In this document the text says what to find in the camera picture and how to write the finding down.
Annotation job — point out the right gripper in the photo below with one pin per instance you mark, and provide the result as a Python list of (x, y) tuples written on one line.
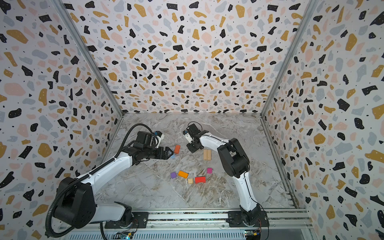
[(192, 144)]

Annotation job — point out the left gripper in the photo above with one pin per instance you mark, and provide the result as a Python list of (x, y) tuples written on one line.
[(165, 156)]

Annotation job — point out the natural wood block diagonal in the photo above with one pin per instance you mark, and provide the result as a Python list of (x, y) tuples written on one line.
[(209, 155)]

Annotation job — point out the orange-red block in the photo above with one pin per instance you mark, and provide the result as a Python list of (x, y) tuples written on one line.
[(177, 149)]

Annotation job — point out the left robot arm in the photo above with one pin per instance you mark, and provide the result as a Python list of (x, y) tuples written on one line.
[(75, 205)]

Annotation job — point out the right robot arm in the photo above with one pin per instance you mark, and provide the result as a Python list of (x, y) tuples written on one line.
[(236, 164)]

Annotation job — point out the orange block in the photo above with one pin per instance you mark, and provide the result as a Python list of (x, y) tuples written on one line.
[(183, 174)]

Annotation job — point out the red block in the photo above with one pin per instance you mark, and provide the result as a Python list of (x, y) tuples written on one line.
[(200, 180)]

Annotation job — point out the left green circuit board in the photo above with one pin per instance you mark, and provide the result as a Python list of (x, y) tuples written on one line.
[(126, 235)]

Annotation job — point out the right circuit board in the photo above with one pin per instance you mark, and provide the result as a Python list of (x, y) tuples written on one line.
[(253, 235)]

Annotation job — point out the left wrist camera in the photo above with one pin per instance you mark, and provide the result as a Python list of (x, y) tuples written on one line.
[(160, 136)]

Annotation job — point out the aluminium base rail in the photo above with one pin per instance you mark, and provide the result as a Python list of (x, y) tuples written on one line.
[(204, 224)]

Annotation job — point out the left corner aluminium post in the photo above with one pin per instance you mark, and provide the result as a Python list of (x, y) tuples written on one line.
[(72, 15)]

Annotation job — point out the corner aluminium post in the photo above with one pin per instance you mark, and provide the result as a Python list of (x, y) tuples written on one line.
[(291, 51), (72, 15)]

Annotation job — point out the right corner aluminium post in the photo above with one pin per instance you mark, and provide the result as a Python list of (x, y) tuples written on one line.
[(291, 51)]

